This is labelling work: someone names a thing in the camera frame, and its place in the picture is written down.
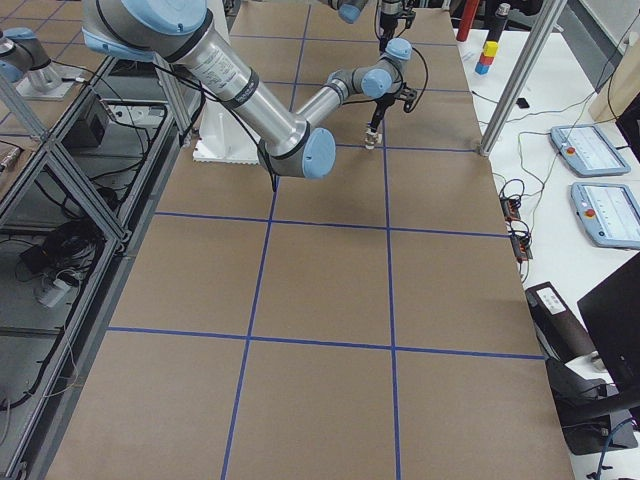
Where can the teach pendant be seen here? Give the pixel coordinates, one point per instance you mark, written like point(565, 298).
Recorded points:
point(609, 214)
point(587, 151)

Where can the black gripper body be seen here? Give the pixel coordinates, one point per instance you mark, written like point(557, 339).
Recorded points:
point(387, 18)
point(381, 107)

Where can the red wooden block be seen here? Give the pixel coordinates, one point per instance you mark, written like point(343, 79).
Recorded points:
point(485, 60)

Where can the blue wooden block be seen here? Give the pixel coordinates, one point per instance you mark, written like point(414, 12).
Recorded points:
point(481, 69)

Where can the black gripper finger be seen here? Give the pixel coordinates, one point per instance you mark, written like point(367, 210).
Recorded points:
point(376, 119)

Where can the lower teach pendant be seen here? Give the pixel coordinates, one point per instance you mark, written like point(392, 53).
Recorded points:
point(609, 214)

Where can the grey third robot arm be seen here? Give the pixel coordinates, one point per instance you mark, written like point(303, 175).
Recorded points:
point(25, 62)

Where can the orange circuit board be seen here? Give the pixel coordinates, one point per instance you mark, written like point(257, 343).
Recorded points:
point(518, 230)

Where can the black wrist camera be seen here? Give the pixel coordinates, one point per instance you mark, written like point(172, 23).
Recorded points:
point(407, 96)

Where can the red cylinder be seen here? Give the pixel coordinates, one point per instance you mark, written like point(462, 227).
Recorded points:
point(467, 19)

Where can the small black box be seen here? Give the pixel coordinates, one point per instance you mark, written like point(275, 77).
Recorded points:
point(522, 103)

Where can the yellow wooden block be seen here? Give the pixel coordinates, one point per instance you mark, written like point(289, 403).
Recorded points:
point(490, 49)

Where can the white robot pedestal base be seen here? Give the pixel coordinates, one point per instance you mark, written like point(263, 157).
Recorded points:
point(223, 139)

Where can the black monitor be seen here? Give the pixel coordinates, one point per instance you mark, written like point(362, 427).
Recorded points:
point(610, 312)

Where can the aluminium frame post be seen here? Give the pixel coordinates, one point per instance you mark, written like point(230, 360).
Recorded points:
point(533, 46)

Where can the upper teach pendant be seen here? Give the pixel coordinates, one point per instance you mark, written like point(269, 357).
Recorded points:
point(587, 151)

